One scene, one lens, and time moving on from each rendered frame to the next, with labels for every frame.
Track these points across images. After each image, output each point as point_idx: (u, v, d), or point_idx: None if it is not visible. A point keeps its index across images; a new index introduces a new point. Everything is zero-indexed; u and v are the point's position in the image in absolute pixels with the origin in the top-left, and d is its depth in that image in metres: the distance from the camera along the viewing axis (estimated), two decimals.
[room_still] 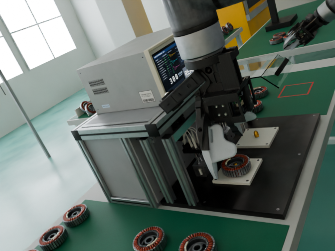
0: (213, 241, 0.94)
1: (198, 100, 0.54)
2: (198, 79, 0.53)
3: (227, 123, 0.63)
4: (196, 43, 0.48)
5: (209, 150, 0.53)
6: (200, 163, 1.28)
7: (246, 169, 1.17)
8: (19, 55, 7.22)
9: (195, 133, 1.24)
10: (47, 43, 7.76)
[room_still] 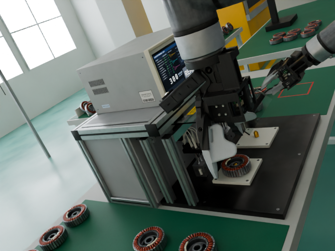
0: (213, 241, 0.94)
1: (198, 100, 0.54)
2: (198, 79, 0.53)
3: (227, 123, 0.63)
4: (196, 43, 0.48)
5: (209, 149, 0.54)
6: (200, 163, 1.28)
7: (246, 169, 1.17)
8: (19, 55, 7.22)
9: (195, 133, 1.24)
10: (47, 43, 7.76)
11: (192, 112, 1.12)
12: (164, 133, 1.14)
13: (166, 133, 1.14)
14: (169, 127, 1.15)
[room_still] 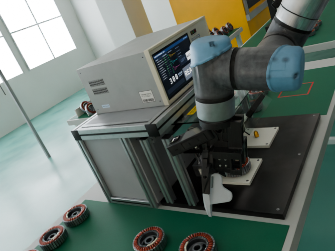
0: (213, 241, 0.94)
1: (205, 152, 0.65)
2: (209, 136, 0.64)
3: None
4: (217, 111, 0.59)
5: (210, 193, 0.65)
6: (200, 163, 1.28)
7: (246, 169, 1.17)
8: (19, 55, 7.22)
9: None
10: (47, 43, 7.76)
11: (192, 112, 1.12)
12: (164, 133, 1.14)
13: (166, 133, 1.14)
14: (169, 127, 1.15)
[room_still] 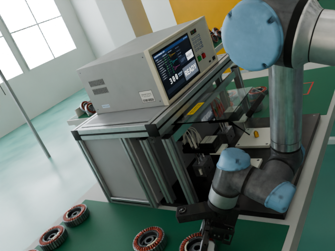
0: (214, 241, 0.94)
1: (207, 225, 0.87)
2: (214, 215, 0.86)
3: (201, 229, 0.97)
4: (228, 203, 0.82)
5: None
6: (200, 163, 1.28)
7: None
8: (19, 55, 7.22)
9: (195, 133, 1.24)
10: (47, 43, 7.76)
11: (192, 112, 1.12)
12: (164, 133, 1.14)
13: (166, 133, 1.14)
14: (169, 127, 1.15)
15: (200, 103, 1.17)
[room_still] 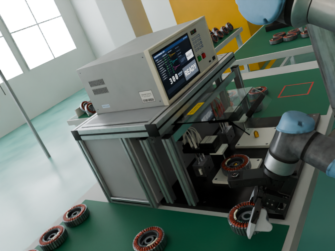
0: None
1: (260, 192, 0.83)
2: (268, 182, 0.82)
3: (251, 198, 0.94)
4: (286, 169, 0.77)
5: (255, 223, 0.84)
6: (200, 163, 1.28)
7: (246, 169, 1.17)
8: (19, 55, 7.22)
9: (195, 133, 1.24)
10: (47, 43, 7.76)
11: (192, 112, 1.12)
12: (164, 133, 1.14)
13: (166, 133, 1.14)
14: (169, 127, 1.15)
15: (200, 103, 1.17)
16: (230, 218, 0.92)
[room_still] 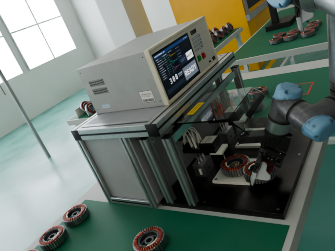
0: (273, 170, 1.08)
1: (261, 148, 1.04)
2: (267, 140, 1.02)
3: None
4: (279, 129, 0.96)
5: (256, 173, 1.05)
6: (200, 163, 1.28)
7: (250, 162, 1.20)
8: (19, 55, 7.22)
9: (195, 133, 1.24)
10: (47, 43, 7.76)
11: (192, 112, 1.12)
12: (164, 133, 1.14)
13: (166, 133, 1.14)
14: (169, 127, 1.15)
15: (200, 103, 1.17)
16: (245, 167, 1.14)
